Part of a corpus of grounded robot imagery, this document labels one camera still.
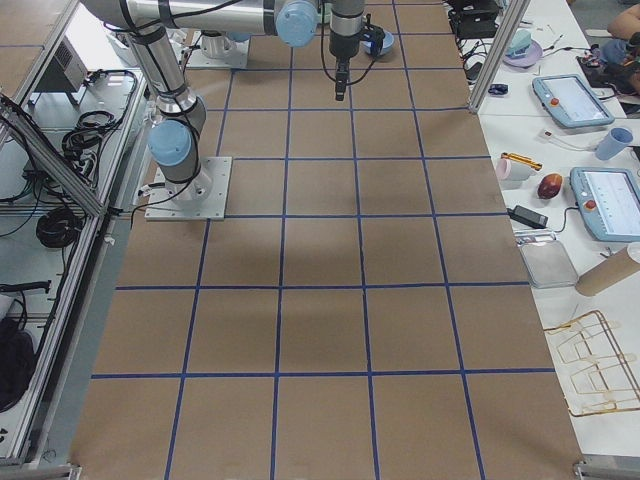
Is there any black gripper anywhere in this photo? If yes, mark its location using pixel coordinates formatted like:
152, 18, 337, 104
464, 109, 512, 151
329, 31, 360, 101

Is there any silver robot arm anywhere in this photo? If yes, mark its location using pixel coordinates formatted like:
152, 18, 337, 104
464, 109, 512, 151
84, 1, 371, 202

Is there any blue bowl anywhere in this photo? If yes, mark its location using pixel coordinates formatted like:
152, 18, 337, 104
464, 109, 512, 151
361, 30, 395, 57

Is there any teal sponge block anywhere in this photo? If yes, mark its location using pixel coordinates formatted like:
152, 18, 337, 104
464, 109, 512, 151
506, 29, 532, 57

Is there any purple plate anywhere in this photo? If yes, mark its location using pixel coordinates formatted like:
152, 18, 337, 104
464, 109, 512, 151
502, 40, 543, 69

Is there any pink cup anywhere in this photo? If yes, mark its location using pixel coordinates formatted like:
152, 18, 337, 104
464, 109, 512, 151
495, 158, 535, 182

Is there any upper teach pendant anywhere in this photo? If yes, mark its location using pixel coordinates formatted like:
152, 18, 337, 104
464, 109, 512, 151
532, 74, 615, 128

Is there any teach pendant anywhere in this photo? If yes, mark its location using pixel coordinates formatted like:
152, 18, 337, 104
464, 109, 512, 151
532, 74, 615, 128
569, 167, 639, 242

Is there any black power adapter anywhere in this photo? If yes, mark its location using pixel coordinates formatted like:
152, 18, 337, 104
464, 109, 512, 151
507, 205, 548, 229

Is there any red apple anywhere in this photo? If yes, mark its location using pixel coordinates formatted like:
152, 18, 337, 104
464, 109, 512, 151
537, 173, 563, 200

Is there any metal tray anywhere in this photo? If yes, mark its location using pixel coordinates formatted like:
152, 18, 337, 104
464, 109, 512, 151
514, 229, 578, 289

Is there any light blue cup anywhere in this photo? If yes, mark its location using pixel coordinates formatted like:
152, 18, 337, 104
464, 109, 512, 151
595, 127, 633, 161

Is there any lower teach pendant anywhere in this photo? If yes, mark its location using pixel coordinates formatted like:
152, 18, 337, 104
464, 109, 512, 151
569, 167, 639, 242

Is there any cardboard tube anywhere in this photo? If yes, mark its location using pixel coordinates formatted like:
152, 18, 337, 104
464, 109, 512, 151
575, 242, 639, 296

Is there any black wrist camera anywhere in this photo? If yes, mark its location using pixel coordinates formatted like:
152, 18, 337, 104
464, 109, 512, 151
361, 24, 385, 58

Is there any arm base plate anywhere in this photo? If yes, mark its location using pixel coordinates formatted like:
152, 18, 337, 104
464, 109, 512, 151
186, 31, 251, 69
144, 157, 232, 221

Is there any gold wire rack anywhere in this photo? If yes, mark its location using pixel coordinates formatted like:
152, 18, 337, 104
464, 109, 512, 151
544, 310, 639, 418

